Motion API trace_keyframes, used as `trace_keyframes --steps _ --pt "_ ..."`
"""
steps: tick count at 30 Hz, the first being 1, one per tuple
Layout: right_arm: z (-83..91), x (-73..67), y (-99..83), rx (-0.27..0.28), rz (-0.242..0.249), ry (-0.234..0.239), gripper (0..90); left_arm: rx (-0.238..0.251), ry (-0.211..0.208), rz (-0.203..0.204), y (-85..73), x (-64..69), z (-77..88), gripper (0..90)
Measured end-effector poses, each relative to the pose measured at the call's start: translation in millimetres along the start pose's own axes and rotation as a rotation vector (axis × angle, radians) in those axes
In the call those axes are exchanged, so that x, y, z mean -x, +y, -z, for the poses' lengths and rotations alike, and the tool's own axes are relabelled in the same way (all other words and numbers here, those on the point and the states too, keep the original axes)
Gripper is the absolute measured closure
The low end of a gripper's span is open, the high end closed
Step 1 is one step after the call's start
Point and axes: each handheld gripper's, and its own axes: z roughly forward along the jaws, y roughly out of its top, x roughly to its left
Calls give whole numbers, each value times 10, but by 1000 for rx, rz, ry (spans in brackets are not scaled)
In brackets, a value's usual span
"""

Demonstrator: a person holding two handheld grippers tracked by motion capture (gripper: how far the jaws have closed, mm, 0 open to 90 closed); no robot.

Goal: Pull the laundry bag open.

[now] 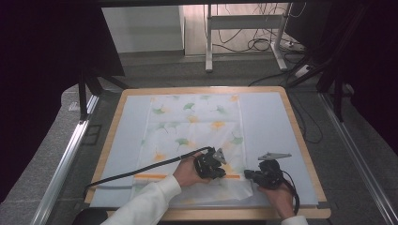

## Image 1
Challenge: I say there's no person's left hand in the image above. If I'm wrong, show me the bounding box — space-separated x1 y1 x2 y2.
172 152 205 188

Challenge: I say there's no black seat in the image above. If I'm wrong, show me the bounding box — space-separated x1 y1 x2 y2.
72 207 109 225

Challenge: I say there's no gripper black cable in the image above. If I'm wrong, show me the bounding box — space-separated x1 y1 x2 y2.
281 169 301 217
83 145 214 196

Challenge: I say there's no person's right hand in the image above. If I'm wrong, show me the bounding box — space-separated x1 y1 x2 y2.
257 183 297 220

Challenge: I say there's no dark curtain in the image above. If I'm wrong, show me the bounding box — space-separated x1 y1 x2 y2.
0 0 126 203
283 0 398 158

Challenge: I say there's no white power strip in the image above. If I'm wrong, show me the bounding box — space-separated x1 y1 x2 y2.
294 64 314 79

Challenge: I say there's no aluminium rail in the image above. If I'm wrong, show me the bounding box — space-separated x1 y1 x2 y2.
30 95 100 225
318 93 398 225

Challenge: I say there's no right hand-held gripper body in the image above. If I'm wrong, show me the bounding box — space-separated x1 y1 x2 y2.
257 151 293 190

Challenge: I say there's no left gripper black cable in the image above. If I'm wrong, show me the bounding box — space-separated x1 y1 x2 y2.
83 145 214 196

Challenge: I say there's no white desk frame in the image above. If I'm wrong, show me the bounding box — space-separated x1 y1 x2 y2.
204 3 289 73

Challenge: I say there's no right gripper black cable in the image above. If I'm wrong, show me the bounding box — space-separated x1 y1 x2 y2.
281 169 301 217

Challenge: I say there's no white cabinet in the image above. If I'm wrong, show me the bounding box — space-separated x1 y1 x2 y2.
100 5 186 54

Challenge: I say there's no white leaf-print cloth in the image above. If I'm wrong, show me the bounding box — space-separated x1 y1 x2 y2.
133 93 253 203

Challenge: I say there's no wooden table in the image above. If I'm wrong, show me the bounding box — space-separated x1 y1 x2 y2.
84 85 332 221

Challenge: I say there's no black metal stand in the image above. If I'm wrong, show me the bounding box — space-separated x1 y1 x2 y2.
77 69 130 122
284 6 372 123

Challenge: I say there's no tangle of black floor cables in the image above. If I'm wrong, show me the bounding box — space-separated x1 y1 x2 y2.
215 2 309 54

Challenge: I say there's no white table mat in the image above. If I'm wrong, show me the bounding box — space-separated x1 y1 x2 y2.
89 91 320 209

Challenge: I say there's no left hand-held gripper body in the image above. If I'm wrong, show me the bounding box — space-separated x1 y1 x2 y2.
192 147 227 180

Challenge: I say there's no thin black floor cable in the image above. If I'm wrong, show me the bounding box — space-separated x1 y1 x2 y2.
289 98 324 145

